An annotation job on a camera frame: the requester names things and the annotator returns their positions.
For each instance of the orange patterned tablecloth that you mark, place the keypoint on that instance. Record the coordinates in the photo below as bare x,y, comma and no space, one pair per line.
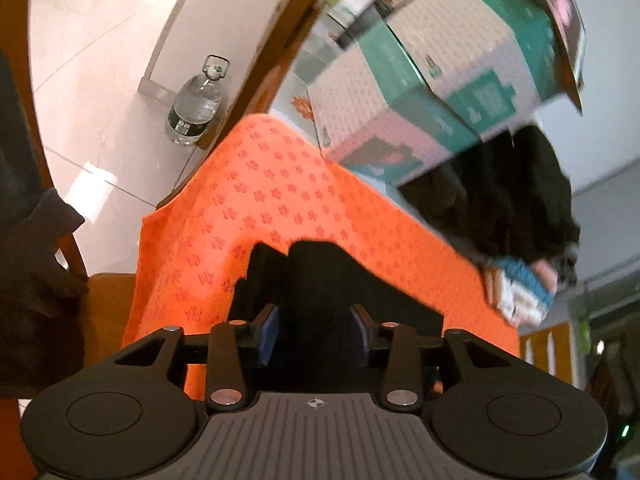
250,185

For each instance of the pile of dark clothes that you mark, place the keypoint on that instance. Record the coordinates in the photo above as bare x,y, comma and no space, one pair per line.
500,200

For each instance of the blue knit folded garment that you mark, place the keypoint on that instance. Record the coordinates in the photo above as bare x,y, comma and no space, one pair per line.
525,272

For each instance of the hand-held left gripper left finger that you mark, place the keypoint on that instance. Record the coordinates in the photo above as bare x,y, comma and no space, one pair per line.
267,335

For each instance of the orange edged dark box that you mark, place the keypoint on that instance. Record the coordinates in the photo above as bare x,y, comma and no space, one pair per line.
562,15

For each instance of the white box orange leaf print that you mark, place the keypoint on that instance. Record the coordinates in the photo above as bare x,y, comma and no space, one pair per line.
295,115

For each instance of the clear plastic water bottle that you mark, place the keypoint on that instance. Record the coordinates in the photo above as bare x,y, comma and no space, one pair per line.
195,105

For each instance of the black garment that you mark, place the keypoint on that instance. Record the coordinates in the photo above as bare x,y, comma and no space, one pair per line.
315,285

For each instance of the white folded garment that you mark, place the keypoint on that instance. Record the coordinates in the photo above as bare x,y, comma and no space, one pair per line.
510,300

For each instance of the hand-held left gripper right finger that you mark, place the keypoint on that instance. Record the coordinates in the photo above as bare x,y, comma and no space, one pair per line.
361,335

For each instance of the dark cloth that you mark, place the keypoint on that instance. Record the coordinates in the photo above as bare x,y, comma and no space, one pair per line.
35,260

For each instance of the curved back wooden chair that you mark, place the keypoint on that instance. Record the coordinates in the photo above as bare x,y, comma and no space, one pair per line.
107,310

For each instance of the teal white box red print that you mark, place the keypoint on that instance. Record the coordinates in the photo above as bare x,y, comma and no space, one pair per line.
360,90

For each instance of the teal white cardboard box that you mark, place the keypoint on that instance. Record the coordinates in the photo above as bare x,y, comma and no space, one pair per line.
480,25

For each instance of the pink folded garment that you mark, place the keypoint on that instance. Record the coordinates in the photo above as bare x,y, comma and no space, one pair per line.
545,275

